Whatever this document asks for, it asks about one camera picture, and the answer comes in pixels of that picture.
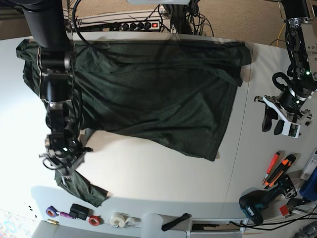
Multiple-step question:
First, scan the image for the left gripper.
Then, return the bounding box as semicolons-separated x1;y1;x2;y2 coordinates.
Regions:
254;95;312;135

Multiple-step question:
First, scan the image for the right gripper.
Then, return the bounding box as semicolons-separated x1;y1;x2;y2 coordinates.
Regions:
39;147;93;178

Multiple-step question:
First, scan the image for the dark green long-sleeve t-shirt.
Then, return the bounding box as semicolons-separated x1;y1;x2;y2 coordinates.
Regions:
15;38;252;208

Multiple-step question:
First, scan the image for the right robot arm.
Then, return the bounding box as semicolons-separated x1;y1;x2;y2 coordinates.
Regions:
16;0;92;179

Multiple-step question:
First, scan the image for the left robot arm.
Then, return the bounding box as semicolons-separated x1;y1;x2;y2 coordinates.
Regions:
254;0;317;138

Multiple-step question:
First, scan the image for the purple marker pen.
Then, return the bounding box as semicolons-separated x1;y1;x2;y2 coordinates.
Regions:
57;212;75;219

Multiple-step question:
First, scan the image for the purple tape roll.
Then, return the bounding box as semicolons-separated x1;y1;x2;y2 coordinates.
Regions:
46;206;58;218

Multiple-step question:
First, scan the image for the orange black utility knife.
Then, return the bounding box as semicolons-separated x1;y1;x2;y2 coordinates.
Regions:
264;154;296;189

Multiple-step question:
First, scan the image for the red tape roll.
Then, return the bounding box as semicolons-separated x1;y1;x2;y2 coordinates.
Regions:
88;216;101;227

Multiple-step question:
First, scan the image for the clear tape roll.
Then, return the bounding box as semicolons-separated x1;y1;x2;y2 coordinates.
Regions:
125;217;140;227
109;213;126;228

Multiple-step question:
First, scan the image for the blue box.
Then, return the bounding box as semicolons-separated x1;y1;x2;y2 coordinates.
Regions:
299;169;317;201

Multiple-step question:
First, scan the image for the black power strip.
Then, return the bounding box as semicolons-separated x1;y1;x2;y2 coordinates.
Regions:
109;21;160;32

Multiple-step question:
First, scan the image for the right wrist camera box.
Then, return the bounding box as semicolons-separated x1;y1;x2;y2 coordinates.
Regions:
61;175;72;186

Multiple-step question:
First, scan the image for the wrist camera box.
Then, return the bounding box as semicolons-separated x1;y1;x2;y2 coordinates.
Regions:
282;121;301;138
61;175;72;186

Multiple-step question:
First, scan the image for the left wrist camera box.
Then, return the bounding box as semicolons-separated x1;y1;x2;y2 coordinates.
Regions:
282;121;301;138

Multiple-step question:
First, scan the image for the black action camera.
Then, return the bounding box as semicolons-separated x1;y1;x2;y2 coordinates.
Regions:
69;204;89;220

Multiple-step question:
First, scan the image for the teal black cordless drill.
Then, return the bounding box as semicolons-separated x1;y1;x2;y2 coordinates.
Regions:
239;175;297;226

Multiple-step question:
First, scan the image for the yellow cable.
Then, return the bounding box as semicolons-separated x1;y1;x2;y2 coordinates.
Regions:
276;22;287;47

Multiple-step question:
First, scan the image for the black strap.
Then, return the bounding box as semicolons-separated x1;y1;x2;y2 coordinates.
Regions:
161;213;191;232

